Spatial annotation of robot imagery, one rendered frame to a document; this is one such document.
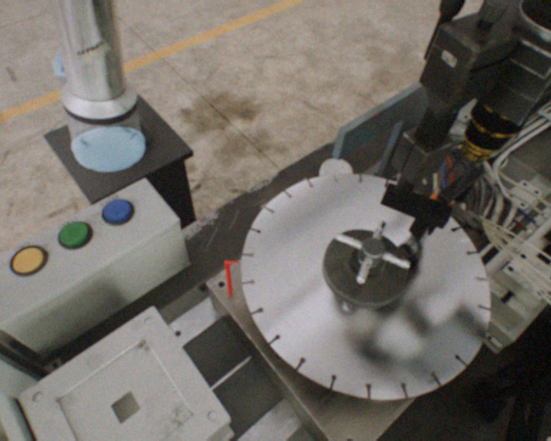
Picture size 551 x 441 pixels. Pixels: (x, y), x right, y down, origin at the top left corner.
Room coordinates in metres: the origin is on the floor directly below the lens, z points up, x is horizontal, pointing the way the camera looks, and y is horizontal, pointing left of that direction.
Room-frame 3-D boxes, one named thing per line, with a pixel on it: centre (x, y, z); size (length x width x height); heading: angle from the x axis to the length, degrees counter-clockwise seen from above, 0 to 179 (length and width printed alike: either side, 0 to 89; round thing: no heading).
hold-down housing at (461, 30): (0.33, -0.16, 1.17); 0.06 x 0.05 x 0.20; 124
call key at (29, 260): (0.27, 0.35, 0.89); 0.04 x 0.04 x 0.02
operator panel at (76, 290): (0.30, 0.28, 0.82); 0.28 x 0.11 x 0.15; 133
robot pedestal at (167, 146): (0.65, 0.36, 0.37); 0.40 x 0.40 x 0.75; 43
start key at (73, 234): (0.31, 0.29, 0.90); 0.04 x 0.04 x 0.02
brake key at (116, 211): (0.36, 0.24, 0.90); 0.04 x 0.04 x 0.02
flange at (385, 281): (0.27, -0.13, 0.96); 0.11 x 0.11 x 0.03
